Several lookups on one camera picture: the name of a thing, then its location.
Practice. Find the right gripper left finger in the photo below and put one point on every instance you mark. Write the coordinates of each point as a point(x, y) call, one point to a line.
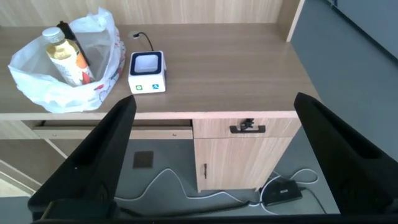
point(93, 161)

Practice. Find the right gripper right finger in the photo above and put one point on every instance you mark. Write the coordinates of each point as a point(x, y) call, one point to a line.
point(348, 155)

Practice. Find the white plastic shopping bag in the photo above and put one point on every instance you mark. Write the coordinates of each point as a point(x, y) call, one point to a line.
point(40, 84)

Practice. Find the white barcode scanner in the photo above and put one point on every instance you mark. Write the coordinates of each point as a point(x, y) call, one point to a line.
point(146, 72)

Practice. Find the wooden keyboard tray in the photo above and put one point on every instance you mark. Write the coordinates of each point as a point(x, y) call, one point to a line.
point(149, 132)

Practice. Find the black power box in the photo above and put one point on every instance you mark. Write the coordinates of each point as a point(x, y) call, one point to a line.
point(281, 191)

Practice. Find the yellow drink bottle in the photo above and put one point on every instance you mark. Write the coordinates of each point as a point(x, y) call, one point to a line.
point(69, 59)

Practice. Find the wooden cabinet door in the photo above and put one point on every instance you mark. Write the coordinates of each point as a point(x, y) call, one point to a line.
point(239, 163)

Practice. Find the dark drink bottle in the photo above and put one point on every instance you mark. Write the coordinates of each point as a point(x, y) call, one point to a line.
point(70, 35)

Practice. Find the wooden counter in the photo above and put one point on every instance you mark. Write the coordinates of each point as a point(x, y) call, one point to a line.
point(217, 71)

